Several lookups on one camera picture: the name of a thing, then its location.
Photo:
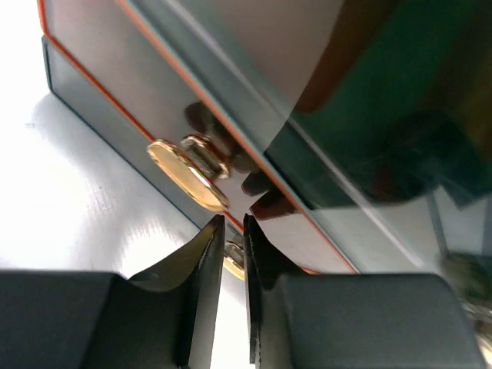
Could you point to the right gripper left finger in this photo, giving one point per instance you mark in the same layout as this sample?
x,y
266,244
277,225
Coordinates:
x,y
162,317

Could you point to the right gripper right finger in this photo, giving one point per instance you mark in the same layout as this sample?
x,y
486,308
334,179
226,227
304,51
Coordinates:
x,y
302,320

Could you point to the clear drawer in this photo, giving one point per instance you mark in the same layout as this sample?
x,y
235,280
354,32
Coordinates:
x,y
110,75

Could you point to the teal drawer cabinet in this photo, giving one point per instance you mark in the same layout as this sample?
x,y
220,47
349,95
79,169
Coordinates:
x,y
373,116

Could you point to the gold drawer handle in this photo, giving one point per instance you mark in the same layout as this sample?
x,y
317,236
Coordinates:
x,y
234,257
194,166

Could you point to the gold middle drawer handle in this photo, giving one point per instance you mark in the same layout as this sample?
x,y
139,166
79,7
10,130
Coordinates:
x,y
194,166

